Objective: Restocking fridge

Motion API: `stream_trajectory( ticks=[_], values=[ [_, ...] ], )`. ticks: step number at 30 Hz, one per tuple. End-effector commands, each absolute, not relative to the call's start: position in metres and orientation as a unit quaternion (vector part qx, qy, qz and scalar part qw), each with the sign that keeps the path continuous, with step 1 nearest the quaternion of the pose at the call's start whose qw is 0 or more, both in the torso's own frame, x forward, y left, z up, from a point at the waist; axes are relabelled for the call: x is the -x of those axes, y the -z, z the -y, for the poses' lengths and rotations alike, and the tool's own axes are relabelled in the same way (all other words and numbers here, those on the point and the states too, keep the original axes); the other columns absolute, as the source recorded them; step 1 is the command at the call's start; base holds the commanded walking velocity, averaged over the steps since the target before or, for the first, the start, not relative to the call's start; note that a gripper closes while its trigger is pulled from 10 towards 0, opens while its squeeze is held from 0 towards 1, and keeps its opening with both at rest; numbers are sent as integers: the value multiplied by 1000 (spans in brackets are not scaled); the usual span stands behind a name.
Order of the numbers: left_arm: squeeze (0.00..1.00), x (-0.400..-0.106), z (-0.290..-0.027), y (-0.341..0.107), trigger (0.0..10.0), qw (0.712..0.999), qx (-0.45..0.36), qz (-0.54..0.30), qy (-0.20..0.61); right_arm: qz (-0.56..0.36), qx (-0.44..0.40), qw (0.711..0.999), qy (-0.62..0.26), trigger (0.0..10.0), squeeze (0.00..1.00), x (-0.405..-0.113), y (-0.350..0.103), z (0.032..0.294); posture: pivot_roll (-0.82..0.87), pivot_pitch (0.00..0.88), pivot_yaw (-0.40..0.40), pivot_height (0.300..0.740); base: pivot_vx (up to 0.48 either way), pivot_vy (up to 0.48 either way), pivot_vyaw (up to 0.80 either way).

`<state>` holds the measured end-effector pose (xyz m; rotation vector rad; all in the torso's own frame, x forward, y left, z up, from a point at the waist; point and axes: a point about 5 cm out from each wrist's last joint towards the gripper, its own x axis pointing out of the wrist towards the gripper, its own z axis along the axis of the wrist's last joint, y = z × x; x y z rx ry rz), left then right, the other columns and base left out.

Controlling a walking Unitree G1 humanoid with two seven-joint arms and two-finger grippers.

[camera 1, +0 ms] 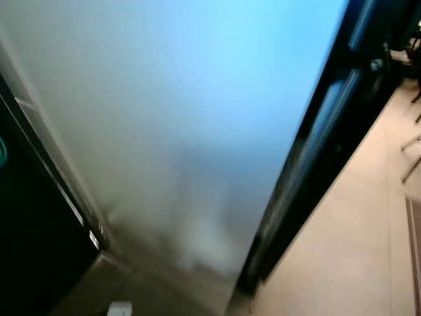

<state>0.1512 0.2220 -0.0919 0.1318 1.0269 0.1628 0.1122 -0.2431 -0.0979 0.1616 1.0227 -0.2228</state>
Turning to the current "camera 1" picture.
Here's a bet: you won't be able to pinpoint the dark wooden chair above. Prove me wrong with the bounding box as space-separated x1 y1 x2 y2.
388 26 421 106

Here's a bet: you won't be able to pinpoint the metal chair legs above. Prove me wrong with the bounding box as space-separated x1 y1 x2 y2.
400 112 421 184

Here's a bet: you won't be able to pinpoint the black cabinet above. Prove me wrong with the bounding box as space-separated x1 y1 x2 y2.
0 72 103 316

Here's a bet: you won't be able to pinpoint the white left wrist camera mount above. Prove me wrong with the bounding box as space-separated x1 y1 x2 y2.
107 301 133 316

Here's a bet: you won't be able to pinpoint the black edged fridge door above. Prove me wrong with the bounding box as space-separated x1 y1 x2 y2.
234 0 421 297

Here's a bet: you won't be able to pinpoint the grey white fridge door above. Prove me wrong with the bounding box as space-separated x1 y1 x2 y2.
0 0 351 316

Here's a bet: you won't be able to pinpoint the brown bordered rug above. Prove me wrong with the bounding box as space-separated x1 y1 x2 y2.
405 197 421 316

